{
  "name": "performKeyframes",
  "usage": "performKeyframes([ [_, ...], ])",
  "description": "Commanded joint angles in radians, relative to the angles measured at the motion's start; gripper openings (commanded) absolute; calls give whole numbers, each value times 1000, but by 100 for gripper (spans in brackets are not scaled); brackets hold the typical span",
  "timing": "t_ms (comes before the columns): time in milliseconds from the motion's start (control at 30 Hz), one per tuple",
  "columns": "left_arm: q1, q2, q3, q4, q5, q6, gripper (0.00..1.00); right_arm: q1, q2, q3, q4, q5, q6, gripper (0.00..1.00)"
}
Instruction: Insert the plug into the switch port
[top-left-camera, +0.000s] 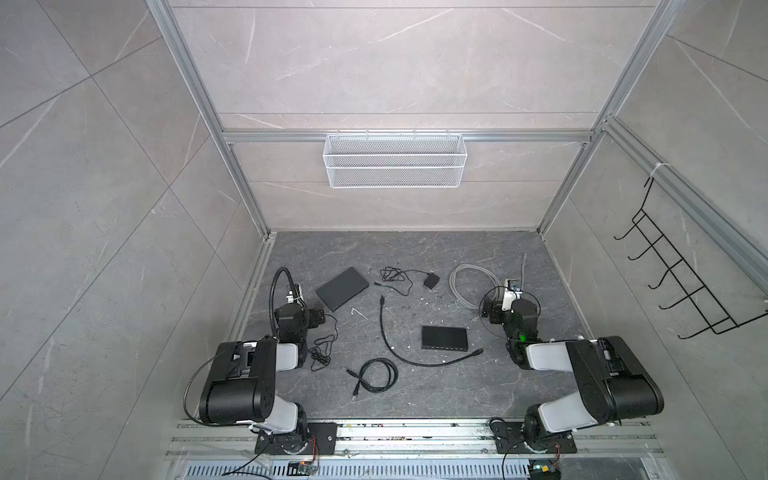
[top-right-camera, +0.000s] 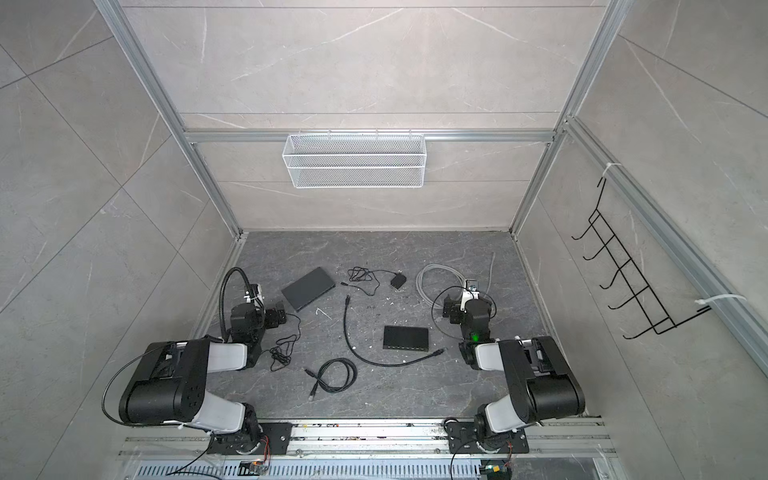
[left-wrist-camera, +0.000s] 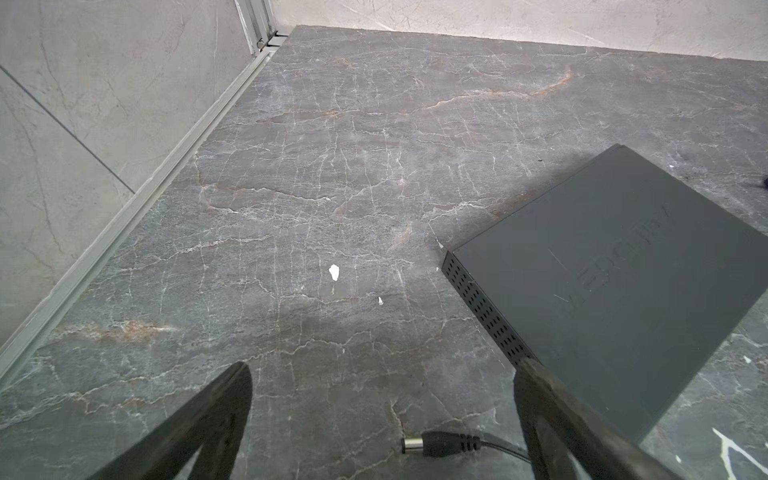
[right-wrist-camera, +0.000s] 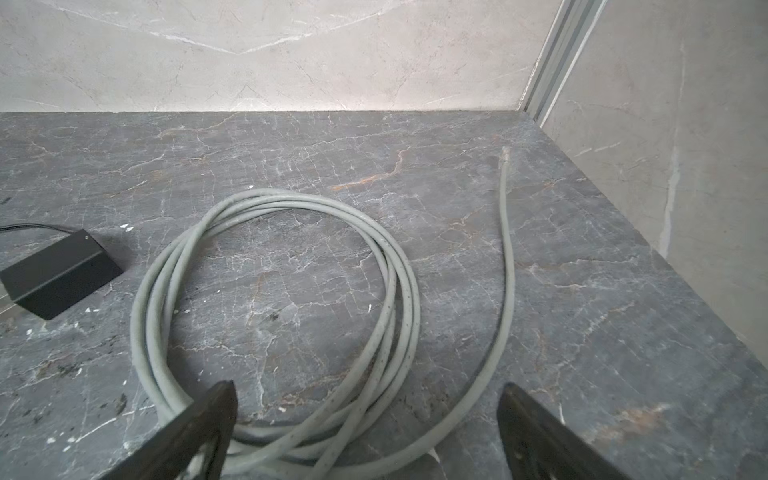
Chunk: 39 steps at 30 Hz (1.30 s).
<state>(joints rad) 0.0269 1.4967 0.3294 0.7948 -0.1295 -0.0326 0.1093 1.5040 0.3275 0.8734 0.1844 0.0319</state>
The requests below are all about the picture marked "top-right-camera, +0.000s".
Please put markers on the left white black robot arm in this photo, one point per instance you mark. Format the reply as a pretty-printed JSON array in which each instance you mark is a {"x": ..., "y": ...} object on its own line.
[{"x": 169, "y": 384}]

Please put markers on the white wire mesh basket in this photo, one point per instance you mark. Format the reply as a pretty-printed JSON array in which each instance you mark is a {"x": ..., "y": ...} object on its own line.
[{"x": 349, "y": 161}]

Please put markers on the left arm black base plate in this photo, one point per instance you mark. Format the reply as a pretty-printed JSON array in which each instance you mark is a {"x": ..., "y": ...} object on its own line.
[{"x": 273, "y": 437}]

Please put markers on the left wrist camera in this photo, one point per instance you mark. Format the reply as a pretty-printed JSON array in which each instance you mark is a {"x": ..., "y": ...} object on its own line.
[{"x": 253, "y": 295}]

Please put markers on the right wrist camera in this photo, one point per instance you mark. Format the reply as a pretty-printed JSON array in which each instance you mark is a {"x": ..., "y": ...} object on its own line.
[{"x": 470, "y": 290}]

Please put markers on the aluminium mounting rail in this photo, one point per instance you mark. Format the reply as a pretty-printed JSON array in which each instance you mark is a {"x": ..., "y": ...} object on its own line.
[{"x": 575, "y": 437}]

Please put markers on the flat dark grey network switch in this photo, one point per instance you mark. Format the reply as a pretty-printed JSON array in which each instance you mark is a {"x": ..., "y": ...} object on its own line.
[{"x": 308, "y": 288}]

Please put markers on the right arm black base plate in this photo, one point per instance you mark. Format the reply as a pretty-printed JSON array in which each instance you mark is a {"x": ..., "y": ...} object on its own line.
[{"x": 464, "y": 437}]

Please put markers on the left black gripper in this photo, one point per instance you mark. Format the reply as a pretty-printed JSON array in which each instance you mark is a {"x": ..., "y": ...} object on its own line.
[{"x": 273, "y": 316}]

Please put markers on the black wire hook rack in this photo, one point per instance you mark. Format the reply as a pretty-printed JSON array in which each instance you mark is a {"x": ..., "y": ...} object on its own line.
[{"x": 628, "y": 273}]

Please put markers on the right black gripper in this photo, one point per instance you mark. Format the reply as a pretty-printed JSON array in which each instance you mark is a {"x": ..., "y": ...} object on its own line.
[{"x": 452, "y": 307}]

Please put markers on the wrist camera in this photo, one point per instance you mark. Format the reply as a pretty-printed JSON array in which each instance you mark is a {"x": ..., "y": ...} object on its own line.
[
  {"x": 253, "y": 295},
  {"x": 470, "y": 290}
]

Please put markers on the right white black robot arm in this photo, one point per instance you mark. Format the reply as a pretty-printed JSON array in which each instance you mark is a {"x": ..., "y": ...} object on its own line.
[{"x": 540, "y": 383}]

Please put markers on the ribbed black network switch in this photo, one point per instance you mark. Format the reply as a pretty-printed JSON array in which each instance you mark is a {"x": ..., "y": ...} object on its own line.
[{"x": 406, "y": 338}]

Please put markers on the black power adapter with cable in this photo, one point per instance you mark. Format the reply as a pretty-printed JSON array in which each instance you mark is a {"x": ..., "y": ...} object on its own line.
[{"x": 358, "y": 275}]

